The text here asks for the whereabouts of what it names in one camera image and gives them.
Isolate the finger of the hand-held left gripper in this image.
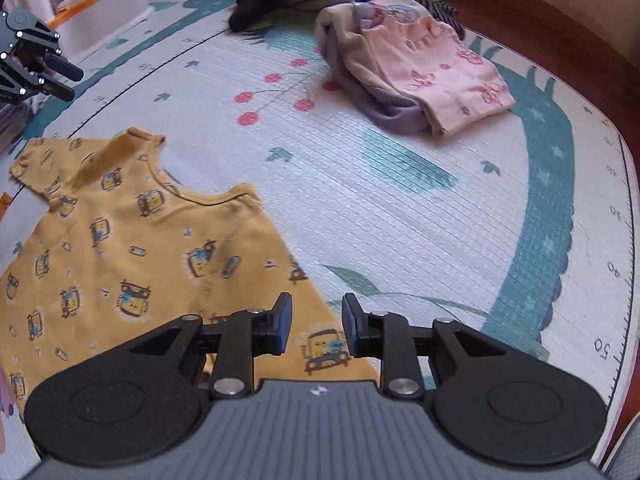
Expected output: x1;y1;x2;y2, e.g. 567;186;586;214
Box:
0;62;76;107
15;27;85;82

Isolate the purple garment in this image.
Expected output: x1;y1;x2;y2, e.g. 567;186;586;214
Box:
332;67;439;136

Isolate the yellow printed shirt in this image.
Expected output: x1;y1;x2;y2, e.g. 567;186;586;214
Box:
0;127;379;413

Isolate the small white cup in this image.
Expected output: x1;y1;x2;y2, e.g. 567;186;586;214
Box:
27;0;66;23

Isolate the white container orange rim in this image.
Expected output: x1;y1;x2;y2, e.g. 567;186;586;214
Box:
47;0;151;59

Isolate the printed play mat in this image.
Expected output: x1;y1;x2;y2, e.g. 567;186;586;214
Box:
0;0;639;466

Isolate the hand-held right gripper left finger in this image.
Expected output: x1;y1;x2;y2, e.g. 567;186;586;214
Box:
121;292;294;402

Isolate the pink printed garment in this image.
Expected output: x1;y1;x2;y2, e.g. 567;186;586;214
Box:
362;15;517;137

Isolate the dark striped garment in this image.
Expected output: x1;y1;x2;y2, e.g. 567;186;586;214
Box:
372;0;466;41

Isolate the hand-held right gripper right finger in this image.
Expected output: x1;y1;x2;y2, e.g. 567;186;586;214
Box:
342;292;519;401

